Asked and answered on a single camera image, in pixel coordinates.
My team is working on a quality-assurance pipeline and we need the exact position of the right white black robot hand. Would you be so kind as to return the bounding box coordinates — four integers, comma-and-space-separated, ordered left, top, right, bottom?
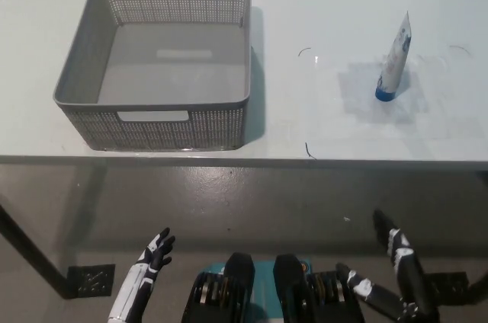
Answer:
335, 208, 440, 323

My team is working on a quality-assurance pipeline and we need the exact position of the grey perforated plastic basket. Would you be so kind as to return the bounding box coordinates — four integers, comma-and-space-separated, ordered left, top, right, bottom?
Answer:
53, 0, 253, 152

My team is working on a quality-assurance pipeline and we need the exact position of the white shampoo tube blue cap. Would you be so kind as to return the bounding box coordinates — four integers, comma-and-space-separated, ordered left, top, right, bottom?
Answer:
374, 10, 414, 104

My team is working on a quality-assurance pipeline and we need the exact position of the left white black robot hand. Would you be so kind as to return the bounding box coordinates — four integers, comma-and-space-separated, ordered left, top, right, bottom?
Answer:
107, 227, 177, 323

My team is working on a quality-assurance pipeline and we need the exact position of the black metal table leg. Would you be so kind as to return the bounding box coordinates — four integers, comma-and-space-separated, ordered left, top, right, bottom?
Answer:
467, 260, 488, 294
0, 203, 77, 299

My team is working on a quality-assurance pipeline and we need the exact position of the black table foot plate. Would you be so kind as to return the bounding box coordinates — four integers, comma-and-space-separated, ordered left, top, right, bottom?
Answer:
421, 270, 470, 294
67, 263, 117, 298

